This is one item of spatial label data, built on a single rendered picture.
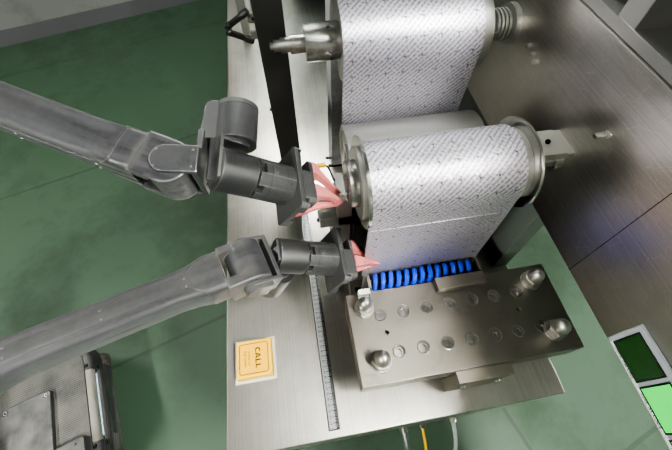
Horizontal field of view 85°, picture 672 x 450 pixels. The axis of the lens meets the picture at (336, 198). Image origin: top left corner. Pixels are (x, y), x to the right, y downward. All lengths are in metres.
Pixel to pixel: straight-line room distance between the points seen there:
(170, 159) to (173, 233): 1.66
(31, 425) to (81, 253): 0.85
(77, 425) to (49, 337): 1.13
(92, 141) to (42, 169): 2.27
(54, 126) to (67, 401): 1.32
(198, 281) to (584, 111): 0.60
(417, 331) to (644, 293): 0.33
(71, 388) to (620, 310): 1.66
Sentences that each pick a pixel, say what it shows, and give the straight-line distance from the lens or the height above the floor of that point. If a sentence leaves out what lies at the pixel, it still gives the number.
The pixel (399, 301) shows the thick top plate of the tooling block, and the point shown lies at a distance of 0.72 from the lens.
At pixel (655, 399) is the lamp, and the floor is 1.17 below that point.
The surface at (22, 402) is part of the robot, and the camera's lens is 1.82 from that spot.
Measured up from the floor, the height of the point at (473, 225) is 1.17.
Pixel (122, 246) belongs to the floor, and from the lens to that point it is 2.21.
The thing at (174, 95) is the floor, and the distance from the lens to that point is 2.87.
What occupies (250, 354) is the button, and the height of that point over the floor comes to 0.92.
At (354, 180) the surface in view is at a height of 1.28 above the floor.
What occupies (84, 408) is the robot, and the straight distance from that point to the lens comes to 1.72.
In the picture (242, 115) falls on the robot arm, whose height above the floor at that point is 1.37.
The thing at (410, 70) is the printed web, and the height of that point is 1.31.
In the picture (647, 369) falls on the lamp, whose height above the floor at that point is 1.19.
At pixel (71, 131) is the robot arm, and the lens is 0.55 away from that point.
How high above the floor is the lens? 1.71
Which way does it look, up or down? 56 degrees down
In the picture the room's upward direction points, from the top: straight up
